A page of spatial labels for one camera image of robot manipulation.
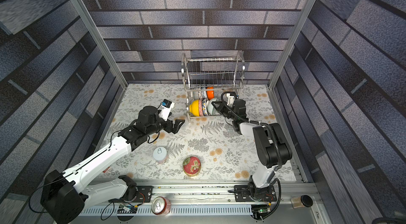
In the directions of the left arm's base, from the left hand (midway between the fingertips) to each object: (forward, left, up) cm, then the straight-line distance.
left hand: (178, 116), depth 78 cm
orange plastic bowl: (+24, -17, -10) cm, 31 cm away
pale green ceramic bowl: (+10, -17, -7) cm, 21 cm away
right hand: (+14, -17, -5) cm, 22 cm away
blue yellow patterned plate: (+12, -13, -9) cm, 20 cm away
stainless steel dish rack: (+41, -16, -9) cm, 45 cm away
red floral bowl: (-18, -7, -18) cm, 27 cm away
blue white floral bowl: (+24, -13, -8) cm, 28 cm away
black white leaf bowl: (+12, -11, -9) cm, 18 cm away
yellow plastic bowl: (+13, -7, -11) cm, 19 cm away
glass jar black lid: (-34, -55, -11) cm, 65 cm away
